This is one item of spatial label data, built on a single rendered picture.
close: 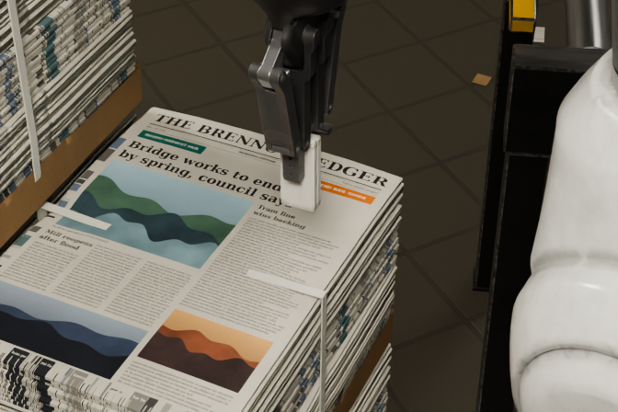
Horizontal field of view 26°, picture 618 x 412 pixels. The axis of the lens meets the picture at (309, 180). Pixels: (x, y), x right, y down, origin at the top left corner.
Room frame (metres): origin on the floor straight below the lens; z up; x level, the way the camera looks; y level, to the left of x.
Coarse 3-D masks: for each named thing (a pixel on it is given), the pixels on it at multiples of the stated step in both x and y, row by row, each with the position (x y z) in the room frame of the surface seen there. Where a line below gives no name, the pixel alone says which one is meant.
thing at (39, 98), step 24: (0, 0) 0.96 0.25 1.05; (24, 0) 0.99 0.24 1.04; (0, 24) 0.96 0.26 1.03; (24, 24) 0.98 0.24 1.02; (0, 48) 0.95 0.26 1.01; (24, 48) 0.97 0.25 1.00; (0, 72) 0.94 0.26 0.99; (0, 96) 0.94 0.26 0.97; (24, 120) 0.95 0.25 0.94; (48, 120) 0.98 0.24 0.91; (24, 144) 0.95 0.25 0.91; (48, 144) 0.98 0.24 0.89; (24, 168) 0.94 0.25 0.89
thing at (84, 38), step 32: (32, 0) 1.00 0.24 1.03; (64, 0) 1.04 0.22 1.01; (96, 0) 1.08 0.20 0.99; (128, 0) 1.12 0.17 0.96; (32, 32) 0.99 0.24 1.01; (64, 32) 1.03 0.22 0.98; (96, 32) 1.07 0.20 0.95; (128, 32) 1.11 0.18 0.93; (64, 64) 1.02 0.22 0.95; (96, 64) 1.06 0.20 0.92; (128, 64) 1.11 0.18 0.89; (64, 96) 1.01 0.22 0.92; (96, 96) 1.05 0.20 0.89; (64, 128) 1.00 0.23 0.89
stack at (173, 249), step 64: (128, 128) 1.13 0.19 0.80; (192, 128) 1.09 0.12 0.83; (64, 192) 1.01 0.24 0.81; (128, 192) 0.99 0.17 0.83; (192, 192) 0.99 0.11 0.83; (256, 192) 0.99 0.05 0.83; (384, 192) 0.99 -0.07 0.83; (0, 256) 0.91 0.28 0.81; (64, 256) 0.90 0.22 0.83; (128, 256) 0.90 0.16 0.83; (192, 256) 0.90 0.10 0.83; (256, 256) 0.90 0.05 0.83; (320, 256) 0.90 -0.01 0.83; (384, 256) 0.99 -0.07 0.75; (0, 320) 0.81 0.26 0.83; (64, 320) 0.81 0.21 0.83; (128, 320) 0.81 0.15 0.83; (192, 320) 0.81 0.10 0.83; (256, 320) 0.81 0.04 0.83; (320, 320) 0.85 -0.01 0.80; (384, 320) 1.00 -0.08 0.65; (0, 384) 0.77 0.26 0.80; (64, 384) 0.74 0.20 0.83; (128, 384) 0.74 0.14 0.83; (192, 384) 0.74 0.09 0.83; (256, 384) 0.74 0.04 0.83; (320, 384) 0.84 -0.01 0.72; (384, 384) 1.00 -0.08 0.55
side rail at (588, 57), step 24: (528, 48) 1.28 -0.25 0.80; (552, 48) 1.28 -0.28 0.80; (576, 48) 1.28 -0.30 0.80; (528, 72) 1.24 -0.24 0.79; (552, 72) 1.24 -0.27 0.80; (576, 72) 1.24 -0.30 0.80; (528, 96) 1.24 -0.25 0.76; (552, 96) 1.24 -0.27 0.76; (504, 120) 1.29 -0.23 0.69; (528, 120) 1.24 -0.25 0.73; (552, 120) 1.24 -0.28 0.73; (504, 144) 1.25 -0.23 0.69; (528, 144) 1.24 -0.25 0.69; (552, 144) 1.24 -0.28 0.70
